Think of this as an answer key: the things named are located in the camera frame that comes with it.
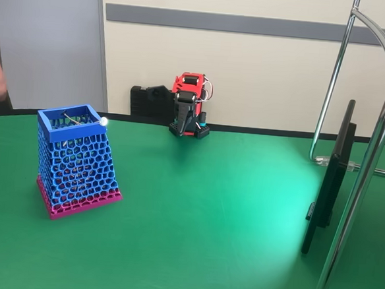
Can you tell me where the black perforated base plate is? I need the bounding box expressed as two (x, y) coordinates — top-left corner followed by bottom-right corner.
(167, 119), (212, 141)

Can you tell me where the chrome tube stand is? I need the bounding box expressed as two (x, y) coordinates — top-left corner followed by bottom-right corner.
(299, 0), (385, 289)

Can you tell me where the black plastic tool case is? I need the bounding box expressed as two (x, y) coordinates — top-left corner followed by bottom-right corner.
(129, 84), (179, 119)

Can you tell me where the grey wall rail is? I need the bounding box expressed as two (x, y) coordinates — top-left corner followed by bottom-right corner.
(104, 2), (385, 47)

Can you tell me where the green table cloth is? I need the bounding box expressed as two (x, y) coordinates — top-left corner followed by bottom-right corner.
(0, 104), (385, 289)

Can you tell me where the black monitor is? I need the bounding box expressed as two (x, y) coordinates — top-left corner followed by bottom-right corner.
(300, 96), (360, 259)

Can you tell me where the red and white servo cable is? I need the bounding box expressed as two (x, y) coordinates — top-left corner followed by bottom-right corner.
(199, 77), (217, 104)

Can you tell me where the blue and pink lattice basket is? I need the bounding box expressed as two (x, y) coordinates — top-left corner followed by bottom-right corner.
(29, 100), (130, 226)

